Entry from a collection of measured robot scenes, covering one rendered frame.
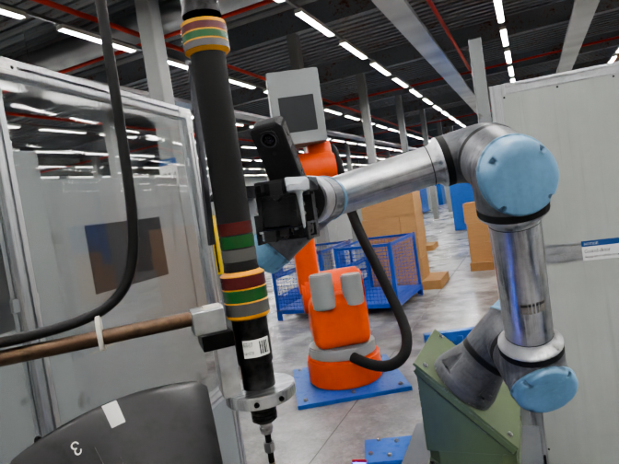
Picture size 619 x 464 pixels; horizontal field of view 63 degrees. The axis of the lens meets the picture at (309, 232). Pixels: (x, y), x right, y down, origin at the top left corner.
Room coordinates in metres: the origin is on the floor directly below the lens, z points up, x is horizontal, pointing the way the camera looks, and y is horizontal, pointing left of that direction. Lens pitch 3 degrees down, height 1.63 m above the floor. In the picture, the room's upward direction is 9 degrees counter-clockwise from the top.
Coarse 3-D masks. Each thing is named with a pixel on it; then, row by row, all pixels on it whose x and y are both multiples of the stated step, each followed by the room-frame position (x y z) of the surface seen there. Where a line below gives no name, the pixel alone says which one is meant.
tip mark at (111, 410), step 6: (114, 402) 0.59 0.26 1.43; (102, 408) 0.58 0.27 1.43; (108, 408) 0.58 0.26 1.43; (114, 408) 0.59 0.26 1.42; (108, 414) 0.58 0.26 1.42; (114, 414) 0.58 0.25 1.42; (120, 414) 0.58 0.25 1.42; (108, 420) 0.57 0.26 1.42; (114, 420) 0.57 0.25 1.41; (120, 420) 0.57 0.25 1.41; (114, 426) 0.57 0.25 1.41
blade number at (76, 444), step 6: (72, 438) 0.55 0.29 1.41; (78, 438) 0.55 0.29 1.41; (66, 444) 0.54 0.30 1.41; (72, 444) 0.54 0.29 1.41; (78, 444) 0.55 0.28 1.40; (84, 444) 0.55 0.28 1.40; (66, 450) 0.54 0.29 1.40; (72, 450) 0.54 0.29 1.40; (78, 450) 0.54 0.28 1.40; (84, 450) 0.54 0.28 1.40; (72, 456) 0.54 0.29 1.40; (78, 456) 0.54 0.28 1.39; (84, 456) 0.54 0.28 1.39
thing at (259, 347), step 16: (192, 0) 0.48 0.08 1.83; (208, 0) 0.48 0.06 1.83; (192, 16) 0.51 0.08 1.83; (256, 320) 0.48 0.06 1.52; (240, 336) 0.48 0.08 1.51; (256, 336) 0.48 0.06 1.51; (240, 352) 0.48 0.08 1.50; (256, 352) 0.48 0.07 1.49; (272, 352) 0.49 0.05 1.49; (240, 368) 0.49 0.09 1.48; (256, 368) 0.48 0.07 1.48; (272, 368) 0.49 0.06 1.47; (256, 384) 0.48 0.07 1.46; (272, 384) 0.49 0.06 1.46; (256, 416) 0.49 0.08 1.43; (272, 416) 0.49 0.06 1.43
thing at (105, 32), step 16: (96, 0) 0.46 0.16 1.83; (112, 48) 0.47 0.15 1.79; (112, 64) 0.46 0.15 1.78; (112, 80) 0.46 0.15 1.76; (112, 96) 0.46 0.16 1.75; (112, 112) 0.46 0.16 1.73; (128, 160) 0.46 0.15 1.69; (128, 176) 0.46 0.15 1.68; (128, 192) 0.46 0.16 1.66; (128, 208) 0.46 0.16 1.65; (128, 224) 0.46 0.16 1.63; (128, 240) 0.46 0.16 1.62; (128, 256) 0.46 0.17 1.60; (128, 272) 0.46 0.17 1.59; (128, 288) 0.46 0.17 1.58; (112, 304) 0.45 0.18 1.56; (64, 320) 0.44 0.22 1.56; (80, 320) 0.44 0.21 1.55; (96, 320) 0.44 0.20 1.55; (16, 336) 0.43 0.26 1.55; (32, 336) 0.43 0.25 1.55; (48, 336) 0.44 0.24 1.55
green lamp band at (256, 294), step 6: (258, 288) 0.48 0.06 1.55; (264, 288) 0.49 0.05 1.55; (228, 294) 0.48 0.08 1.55; (234, 294) 0.47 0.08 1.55; (240, 294) 0.47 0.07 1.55; (246, 294) 0.47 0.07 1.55; (252, 294) 0.48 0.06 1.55; (258, 294) 0.48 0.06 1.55; (264, 294) 0.49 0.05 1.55; (228, 300) 0.48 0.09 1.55; (234, 300) 0.48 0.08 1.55; (240, 300) 0.47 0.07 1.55; (246, 300) 0.47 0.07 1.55; (252, 300) 0.48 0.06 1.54
